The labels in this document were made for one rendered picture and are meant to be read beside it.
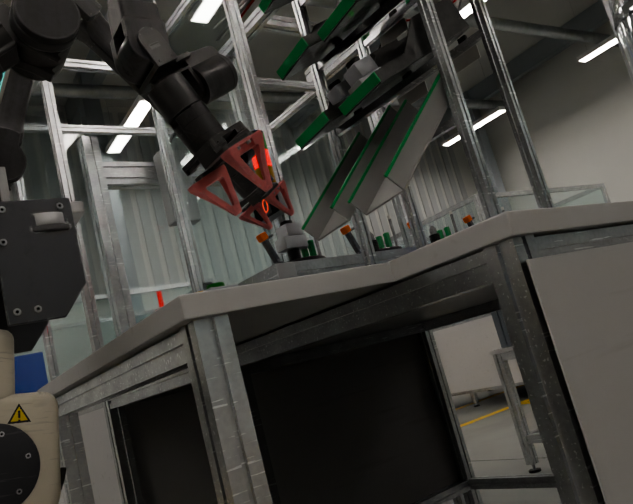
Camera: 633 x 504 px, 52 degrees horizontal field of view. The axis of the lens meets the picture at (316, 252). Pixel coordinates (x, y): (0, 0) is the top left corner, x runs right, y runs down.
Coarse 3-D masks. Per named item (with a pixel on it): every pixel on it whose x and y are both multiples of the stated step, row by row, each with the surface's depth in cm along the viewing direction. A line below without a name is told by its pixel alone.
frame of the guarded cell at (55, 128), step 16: (64, 64) 222; (80, 64) 225; (96, 64) 229; (272, 80) 277; (288, 80) 283; (48, 96) 215; (304, 96) 302; (48, 112) 213; (288, 112) 312; (64, 128) 269; (80, 128) 273; (96, 128) 278; (112, 128) 282; (128, 128) 286; (144, 128) 291; (272, 128) 324; (64, 160) 211; (64, 176) 210; (16, 192) 252; (64, 192) 208; (80, 240) 206; (96, 320) 202; (48, 336) 241; (96, 336) 200; (48, 352) 238; (48, 368) 239
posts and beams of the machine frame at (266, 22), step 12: (276, 12) 240; (252, 24) 245; (264, 24) 246; (276, 24) 249; (288, 24) 253; (312, 24) 261; (252, 36) 252; (348, 48) 278; (336, 60) 286; (348, 60) 283; (324, 72) 292; (336, 72) 291; (372, 120) 278; (372, 132) 278; (396, 204) 271; (396, 216) 271; (408, 228) 267; (408, 240) 267
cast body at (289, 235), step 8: (280, 224) 152; (288, 224) 150; (296, 224) 151; (280, 232) 151; (288, 232) 149; (296, 232) 151; (280, 240) 149; (288, 240) 148; (296, 240) 150; (304, 240) 151; (280, 248) 150; (288, 248) 148; (304, 248) 153
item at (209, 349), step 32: (224, 320) 76; (160, 352) 85; (192, 352) 76; (224, 352) 75; (96, 384) 111; (128, 384) 97; (192, 384) 77; (224, 384) 75; (64, 416) 140; (224, 416) 73; (64, 448) 138; (224, 448) 72; (256, 448) 74; (64, 480) 140; (224, 480) 72; (256, 480) 73
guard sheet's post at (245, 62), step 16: (224, 0) 189; (240, 16) 188; (240, 32) 187; (240, 48) 185; (240, 64) 185; (256, 80) 184; (256, 96) 183; (256, 112) 181; (256, 128) 182; (272, 144) 181; (272, 160) 179
